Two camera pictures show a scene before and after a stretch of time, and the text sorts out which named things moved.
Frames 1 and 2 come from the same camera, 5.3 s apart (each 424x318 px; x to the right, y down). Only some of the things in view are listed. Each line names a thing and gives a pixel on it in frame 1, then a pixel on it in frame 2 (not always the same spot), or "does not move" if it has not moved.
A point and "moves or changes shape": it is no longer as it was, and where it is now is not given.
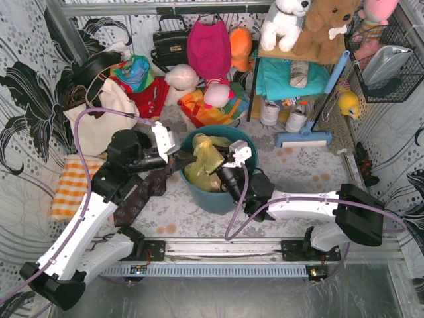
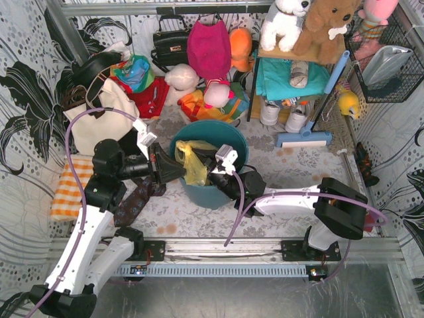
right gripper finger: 224,150 to 207,156
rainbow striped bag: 196,111 does not move
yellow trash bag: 199,171 moves or changes shape
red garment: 150,101 does not move
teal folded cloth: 272,79 does not move
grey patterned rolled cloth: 299,73 does not move
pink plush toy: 374,16 does not move
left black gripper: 172,159 to 154,163
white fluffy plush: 181,79 does not move
